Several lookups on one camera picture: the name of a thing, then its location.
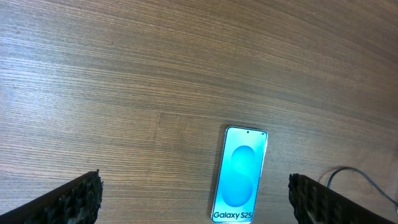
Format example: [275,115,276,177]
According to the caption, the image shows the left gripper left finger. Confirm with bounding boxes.
[1,170,103,224]

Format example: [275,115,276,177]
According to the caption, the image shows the turquoise Galaxy S25 smartphone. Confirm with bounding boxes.
[210,126,268,223]

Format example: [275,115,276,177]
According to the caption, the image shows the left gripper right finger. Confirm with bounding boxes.
[288,174,394,224]

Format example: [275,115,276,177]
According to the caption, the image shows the black USB charging cable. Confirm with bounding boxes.
[326,167,398,208]

